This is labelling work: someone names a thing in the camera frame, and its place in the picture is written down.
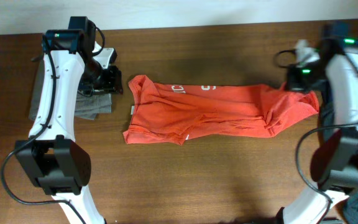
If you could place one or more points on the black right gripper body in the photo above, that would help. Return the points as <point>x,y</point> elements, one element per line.
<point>309,78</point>

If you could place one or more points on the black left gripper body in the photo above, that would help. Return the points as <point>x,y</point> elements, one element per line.
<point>107,80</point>

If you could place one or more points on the orange t-shirt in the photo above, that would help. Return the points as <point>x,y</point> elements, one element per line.
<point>177,113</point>

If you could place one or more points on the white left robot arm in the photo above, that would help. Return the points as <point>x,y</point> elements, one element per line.
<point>50,157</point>

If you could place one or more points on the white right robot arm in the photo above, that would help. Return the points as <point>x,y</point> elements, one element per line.
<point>331,68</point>

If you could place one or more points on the folded grey pants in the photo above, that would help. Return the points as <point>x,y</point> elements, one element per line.
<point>86,107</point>

